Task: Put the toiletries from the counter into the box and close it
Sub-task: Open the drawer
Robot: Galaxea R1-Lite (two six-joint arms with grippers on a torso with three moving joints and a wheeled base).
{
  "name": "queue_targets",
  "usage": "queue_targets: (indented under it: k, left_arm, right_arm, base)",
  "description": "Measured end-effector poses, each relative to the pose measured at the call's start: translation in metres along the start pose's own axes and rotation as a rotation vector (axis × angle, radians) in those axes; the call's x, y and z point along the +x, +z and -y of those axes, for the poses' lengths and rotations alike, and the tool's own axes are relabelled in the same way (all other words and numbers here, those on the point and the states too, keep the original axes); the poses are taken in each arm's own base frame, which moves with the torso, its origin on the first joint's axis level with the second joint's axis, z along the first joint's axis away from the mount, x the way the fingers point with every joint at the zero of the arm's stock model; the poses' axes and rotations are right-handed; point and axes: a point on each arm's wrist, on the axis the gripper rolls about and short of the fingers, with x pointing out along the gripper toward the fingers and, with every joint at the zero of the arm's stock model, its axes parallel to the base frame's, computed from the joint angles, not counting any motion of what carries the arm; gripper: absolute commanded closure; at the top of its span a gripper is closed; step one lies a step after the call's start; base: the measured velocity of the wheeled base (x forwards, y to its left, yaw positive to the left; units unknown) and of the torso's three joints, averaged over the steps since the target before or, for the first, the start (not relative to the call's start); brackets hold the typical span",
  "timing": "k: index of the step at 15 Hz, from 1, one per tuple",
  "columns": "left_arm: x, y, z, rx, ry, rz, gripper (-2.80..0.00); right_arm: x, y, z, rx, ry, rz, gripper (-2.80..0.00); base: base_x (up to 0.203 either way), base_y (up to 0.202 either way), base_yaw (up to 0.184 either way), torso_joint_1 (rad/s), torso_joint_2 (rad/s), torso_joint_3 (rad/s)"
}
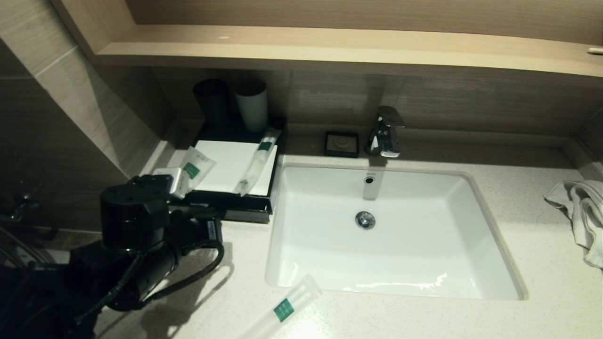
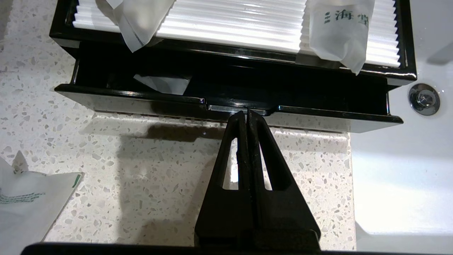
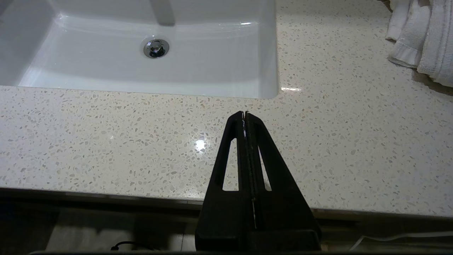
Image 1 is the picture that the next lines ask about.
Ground long green-label toothbrush packet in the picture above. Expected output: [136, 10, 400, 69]
[234, 127, 282, 196]
[238, 273, 323, 339]

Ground black cup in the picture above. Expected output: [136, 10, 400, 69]
[192, 79, 231, 130]

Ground black amenity tray box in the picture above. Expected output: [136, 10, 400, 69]
[181, 113, 287, 224]

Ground white glossy tray surface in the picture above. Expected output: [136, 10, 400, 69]
[194, 140, 278, 196]

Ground small green-label sachet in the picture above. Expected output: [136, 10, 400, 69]
[177, 146, 217, 194]

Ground pale grey cup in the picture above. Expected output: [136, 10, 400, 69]
[234, 79, 269, 134]

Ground black square soap dish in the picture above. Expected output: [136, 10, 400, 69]
[324, 131, 359, 158]

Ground white ceramic sink basin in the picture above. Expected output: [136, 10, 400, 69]
[265, 163, 526, 300]

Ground chrome faucet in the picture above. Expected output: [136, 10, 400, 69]
[365, 106, 405, 158]

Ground light wooden shelf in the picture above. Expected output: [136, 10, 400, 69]
[94, 24, 603, 79]

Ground crumpled white towel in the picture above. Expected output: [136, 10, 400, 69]
[543, 180, 603, 269]

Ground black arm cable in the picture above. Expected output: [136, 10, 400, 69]
[141, 240, 225, 304]

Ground white plastic device corner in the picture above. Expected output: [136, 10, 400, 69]
[153, 167, 189, 199]

